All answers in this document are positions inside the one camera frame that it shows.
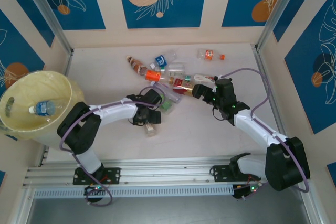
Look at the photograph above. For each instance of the peach label plastic bottle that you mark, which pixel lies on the peach label plastic bottle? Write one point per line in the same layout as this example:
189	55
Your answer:
150	129

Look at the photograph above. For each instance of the white red label bottle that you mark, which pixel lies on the white red label bottle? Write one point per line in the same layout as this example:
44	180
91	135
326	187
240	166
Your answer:
202	78

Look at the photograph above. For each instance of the red gold tea bottle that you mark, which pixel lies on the red gold tea bottle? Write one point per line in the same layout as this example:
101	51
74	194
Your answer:
182	86

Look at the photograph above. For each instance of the clear purple tinted bottle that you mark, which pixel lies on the clear purple tinted bottle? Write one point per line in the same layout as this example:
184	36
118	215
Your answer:
172	95

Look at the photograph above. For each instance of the orange label bottle brown cap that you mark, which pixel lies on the orange label bottle brown cap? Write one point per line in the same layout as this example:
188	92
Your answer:
153	75

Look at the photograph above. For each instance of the brown label plastic bottle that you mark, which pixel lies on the brown label plastic bottle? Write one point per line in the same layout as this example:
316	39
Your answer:
136	65

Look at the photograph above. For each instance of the orange soda bottle orange cap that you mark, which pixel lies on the orange soda bottle orange cap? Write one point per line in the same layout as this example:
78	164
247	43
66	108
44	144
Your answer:
209	54

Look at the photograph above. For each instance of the blue cola label bottle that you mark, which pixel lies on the blue cola label bottle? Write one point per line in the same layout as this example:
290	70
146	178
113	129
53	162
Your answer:
43	108

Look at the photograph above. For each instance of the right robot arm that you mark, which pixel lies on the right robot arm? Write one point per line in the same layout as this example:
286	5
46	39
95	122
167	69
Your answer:
252	127

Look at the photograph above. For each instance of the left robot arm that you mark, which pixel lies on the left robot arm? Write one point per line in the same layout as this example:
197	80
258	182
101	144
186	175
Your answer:
115	111

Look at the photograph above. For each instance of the cream plastic bin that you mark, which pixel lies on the cream plastic bin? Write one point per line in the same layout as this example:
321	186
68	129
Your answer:
52	140

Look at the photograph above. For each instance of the clear bottle white label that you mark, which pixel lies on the clear bottle white label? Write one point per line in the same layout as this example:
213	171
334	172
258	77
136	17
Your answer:
176	69

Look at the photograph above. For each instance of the blue label plastic bottle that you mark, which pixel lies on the blue label plastic bottle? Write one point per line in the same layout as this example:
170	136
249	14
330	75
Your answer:
161	60

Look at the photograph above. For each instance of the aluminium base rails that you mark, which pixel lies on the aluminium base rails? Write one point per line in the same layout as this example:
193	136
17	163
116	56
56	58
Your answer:
162	174

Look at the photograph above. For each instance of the left controller board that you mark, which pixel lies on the left controller board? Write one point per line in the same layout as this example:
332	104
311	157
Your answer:
94	189

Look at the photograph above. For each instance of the controller board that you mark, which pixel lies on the controller board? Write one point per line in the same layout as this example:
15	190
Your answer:
94	189
242	191

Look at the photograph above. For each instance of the grey metal sheet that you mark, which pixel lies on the grey metal sheet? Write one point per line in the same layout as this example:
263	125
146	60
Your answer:
170	211

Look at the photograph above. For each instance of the right controller board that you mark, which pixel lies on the right controller board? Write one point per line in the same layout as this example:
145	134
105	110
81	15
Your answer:
242	191

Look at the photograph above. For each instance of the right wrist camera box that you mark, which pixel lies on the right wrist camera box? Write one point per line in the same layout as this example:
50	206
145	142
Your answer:
218	77

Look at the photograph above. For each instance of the right aluminium side rail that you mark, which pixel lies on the right aluminium side rail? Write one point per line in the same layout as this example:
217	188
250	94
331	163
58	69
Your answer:
265	77

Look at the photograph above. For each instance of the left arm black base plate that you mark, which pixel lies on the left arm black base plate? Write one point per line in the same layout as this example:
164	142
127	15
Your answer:
113	175

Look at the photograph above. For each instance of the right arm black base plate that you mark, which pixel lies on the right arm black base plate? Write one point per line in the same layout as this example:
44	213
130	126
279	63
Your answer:
220	172

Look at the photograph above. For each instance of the right aluminium post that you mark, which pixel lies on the right aluminium post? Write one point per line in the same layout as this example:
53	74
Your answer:
278	6

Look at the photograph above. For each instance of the aluminium post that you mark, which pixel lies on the aluminium post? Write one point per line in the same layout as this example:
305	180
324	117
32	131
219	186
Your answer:
278	6
44	11

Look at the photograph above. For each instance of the left aluminium post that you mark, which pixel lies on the left aluminium post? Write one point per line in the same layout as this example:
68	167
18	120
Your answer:
44	11

